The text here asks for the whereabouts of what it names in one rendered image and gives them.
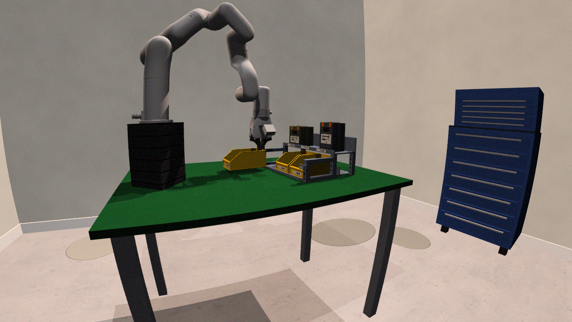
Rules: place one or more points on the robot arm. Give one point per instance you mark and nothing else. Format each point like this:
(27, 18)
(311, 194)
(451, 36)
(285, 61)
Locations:
(156, 57)

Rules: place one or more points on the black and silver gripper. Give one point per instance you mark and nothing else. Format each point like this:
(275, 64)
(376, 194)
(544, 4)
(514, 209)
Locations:
(256, 133)

